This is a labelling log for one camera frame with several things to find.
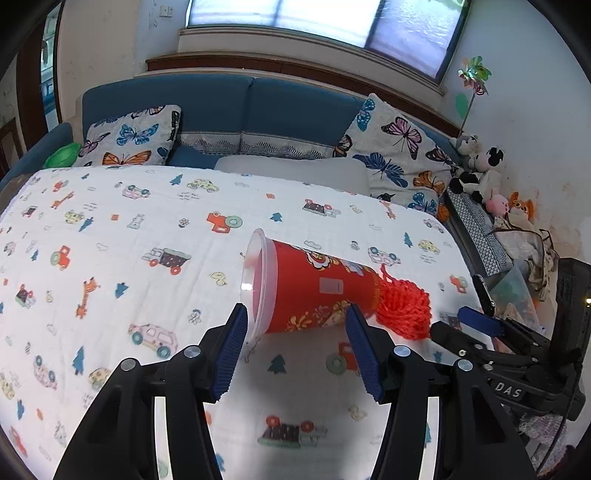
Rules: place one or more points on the black and white cow plush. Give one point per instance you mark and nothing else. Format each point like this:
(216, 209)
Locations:
(480, 173)

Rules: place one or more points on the white pillow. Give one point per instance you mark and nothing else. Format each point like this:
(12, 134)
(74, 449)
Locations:
(291, 173)

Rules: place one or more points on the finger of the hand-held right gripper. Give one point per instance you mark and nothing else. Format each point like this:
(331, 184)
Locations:
(480, 318)
(484, 295)

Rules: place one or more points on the clear plastic box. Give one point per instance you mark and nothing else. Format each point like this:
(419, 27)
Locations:
(512, 295)

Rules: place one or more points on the blue sofa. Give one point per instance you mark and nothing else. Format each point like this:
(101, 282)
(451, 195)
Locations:
(277, 106)

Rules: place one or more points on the window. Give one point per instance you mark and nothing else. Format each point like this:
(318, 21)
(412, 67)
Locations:
(323, 23)

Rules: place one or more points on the grey patterned cushion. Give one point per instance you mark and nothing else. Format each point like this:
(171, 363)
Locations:
(478, 230)

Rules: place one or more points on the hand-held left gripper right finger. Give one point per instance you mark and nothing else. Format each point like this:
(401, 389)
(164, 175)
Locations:
(364, 355)

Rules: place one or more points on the white wall switch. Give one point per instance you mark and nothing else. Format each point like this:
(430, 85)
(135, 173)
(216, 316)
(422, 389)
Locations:
(166, 10)

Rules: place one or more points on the brown wooden door frame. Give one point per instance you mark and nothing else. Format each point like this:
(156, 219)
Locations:
(32, 83)

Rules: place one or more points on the green round object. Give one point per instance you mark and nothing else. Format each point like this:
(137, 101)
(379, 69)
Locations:
(62, 156)

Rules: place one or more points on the red yarn tassel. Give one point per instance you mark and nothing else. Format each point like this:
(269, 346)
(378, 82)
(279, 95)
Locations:
(406, 304)

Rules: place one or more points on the red cup with clear lid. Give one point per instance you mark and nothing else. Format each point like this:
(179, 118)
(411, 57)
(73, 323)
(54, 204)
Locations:
(318, 286)

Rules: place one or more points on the pink plush toy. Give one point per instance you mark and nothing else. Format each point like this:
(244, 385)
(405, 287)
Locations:
(497, 205)

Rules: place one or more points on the orange fox plush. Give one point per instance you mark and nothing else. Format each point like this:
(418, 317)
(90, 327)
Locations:
(521, 206)

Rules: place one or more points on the printed blanket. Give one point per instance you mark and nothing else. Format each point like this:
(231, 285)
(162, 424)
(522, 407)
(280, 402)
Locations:
(138, 240)

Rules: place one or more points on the grey lace sofa cover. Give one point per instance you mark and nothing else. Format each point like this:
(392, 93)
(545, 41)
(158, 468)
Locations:
(258, 144)

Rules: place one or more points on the small orange ball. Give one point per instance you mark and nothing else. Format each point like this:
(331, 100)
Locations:
(443, 213)

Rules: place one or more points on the beige cloth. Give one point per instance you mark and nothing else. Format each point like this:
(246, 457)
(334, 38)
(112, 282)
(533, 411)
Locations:
(526, 249)

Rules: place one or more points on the butterfly print pillow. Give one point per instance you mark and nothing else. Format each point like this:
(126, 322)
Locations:
(397, 152)
(129, 138)

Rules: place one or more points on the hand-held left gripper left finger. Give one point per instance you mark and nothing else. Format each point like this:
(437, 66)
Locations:
(228, 355)

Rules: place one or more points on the colourful pinwheel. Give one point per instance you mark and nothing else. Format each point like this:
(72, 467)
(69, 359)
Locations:
(474, 76)

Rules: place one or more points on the grey plush toy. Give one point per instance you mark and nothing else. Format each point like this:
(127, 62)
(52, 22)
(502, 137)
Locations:
(467, 145)

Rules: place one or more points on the green wall sticker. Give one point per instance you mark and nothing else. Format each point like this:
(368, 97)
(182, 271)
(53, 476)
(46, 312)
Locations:
(461, 104)

